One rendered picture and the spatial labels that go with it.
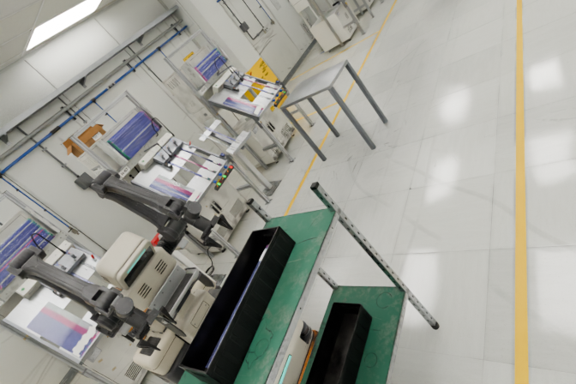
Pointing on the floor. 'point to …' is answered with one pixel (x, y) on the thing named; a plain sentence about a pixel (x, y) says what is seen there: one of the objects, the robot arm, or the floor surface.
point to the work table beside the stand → (324, 81)
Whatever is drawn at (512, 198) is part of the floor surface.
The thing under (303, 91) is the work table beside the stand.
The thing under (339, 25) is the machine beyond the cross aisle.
